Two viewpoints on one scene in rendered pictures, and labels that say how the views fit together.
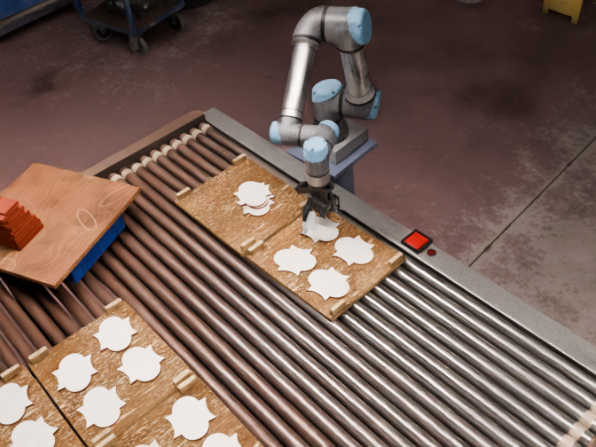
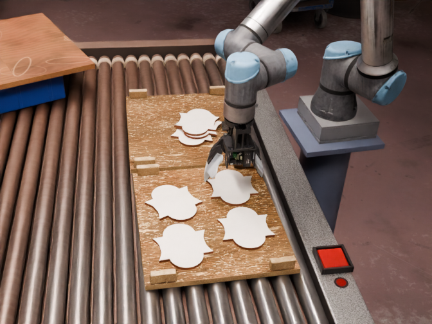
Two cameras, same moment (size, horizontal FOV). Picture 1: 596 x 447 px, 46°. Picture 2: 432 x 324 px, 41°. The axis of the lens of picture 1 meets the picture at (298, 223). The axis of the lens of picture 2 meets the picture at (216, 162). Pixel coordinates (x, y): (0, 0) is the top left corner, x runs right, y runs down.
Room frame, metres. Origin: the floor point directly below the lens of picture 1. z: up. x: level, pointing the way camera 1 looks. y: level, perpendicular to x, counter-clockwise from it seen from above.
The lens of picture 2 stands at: (0.68, -0.55, 1.87)
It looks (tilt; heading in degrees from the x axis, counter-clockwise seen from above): 36 degrees down; 26
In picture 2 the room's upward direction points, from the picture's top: 3 degrees clockwise
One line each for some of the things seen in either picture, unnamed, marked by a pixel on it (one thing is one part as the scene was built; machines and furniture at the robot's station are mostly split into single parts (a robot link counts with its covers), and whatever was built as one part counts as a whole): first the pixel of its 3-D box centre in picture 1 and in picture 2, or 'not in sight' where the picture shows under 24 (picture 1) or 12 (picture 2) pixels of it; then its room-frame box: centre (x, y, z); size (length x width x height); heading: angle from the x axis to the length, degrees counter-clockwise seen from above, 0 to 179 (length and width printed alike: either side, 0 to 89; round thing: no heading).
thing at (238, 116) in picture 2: (318, 176); (240, 108); (1.76, -0.09, 1.19); 0.08 x 0.08 x 0.05
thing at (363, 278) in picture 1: (325, 258); (208, 218); (1.64, -0.07, 0.93); 0.41 x 0.35 x 0.02; 38
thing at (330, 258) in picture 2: (416, 241); (332, 259); (1.66, -0.39, 0.92); 0.06 x 0.06 x 0.01; 36
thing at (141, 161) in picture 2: (247, 243); (144, 162); (1.74, 0.18, 0.95); 0.06 x 0.02 x 0.03; 126
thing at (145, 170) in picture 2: (255, 247); (147, 170); (1.71, 0.15, 0.95); 0.06 x 0.02 x 0.03; 128
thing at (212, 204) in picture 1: (244, 203); (185, 128); (1.98, 0.19, 0.93); 0.41 x 0.35 x 0.02; 36
